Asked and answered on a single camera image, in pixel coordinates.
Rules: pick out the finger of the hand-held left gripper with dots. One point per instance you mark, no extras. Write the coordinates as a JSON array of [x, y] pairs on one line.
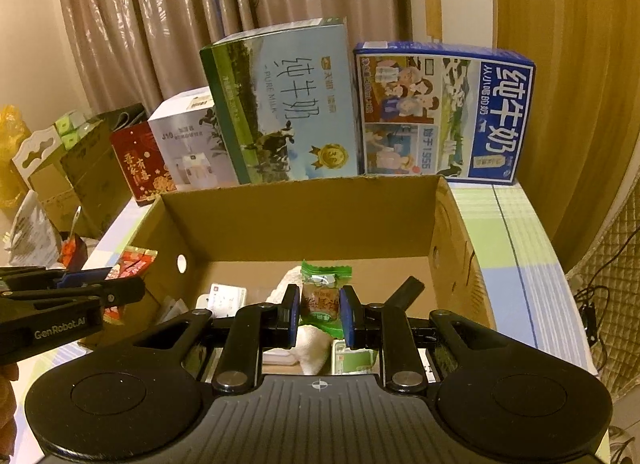
[[82, 278], [122, 290]]

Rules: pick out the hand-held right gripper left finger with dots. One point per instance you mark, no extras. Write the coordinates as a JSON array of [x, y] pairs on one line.
[[294, 319]]

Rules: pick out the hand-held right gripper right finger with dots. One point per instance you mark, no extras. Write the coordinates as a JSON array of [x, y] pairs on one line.
[[347, 319]]

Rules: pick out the red snack packet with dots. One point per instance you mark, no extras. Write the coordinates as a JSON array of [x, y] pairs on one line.
[[135, 264]]

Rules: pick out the green candy packet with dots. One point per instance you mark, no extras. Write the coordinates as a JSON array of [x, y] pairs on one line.
[[322, 304]]

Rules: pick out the white knitted cloth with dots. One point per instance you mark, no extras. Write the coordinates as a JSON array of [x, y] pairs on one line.
[[315, 349]]

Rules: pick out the green medicine box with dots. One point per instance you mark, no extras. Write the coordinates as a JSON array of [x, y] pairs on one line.
[[352, 359]]

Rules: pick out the white power adapter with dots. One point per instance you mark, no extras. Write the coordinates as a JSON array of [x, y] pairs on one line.
[[225, 299]]

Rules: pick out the brown cardboard box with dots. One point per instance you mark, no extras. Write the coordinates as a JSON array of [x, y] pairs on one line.
[[300, 219]]

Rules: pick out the person's left hand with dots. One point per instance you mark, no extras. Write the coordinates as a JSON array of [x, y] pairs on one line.
[[6, 394]]

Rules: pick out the black plastic piece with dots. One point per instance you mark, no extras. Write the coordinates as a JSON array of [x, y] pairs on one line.
[[407, 291]]

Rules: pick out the silver plastic bag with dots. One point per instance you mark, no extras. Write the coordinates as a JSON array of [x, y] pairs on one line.
[[35, 229]]

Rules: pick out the small brown carton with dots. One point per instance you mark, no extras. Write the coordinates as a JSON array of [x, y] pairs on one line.
[[52, 194]]

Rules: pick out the large brown carton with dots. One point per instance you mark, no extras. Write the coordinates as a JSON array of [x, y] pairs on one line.
[[95, 179]]

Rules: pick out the red gift box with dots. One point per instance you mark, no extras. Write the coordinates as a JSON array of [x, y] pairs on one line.
[[137, 164]]

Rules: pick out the white cardboard cutout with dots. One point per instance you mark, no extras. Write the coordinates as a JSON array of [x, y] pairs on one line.
[[35, 144]]

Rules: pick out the yellow plastic bag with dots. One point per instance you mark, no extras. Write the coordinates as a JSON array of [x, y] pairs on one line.
[[12, 154]]

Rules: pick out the green tissue packs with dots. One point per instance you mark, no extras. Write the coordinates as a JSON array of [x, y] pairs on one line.
[[67, 126]]

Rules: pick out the white humidifier box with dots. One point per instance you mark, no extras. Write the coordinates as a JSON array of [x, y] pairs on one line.
[[185, 144]]

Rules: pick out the black paper bag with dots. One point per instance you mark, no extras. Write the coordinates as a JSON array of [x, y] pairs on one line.
[[125, 116]]

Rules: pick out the green milk carton box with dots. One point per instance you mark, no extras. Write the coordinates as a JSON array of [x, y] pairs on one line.
[[290, 94]]

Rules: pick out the blue milk carton box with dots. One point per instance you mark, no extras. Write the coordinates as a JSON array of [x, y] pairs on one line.
[[495, 109]]

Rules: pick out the beige curtain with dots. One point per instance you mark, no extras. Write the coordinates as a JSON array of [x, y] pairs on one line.
[[150, 19]]

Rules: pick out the quilted cover chair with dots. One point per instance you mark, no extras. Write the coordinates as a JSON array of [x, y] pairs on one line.
[[615, 269]]

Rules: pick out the wooden wardrobe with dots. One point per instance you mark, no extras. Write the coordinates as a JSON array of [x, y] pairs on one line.
[[565, 94]]

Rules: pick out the wooden slat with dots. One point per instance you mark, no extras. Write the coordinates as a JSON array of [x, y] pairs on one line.
[[432, 4]]

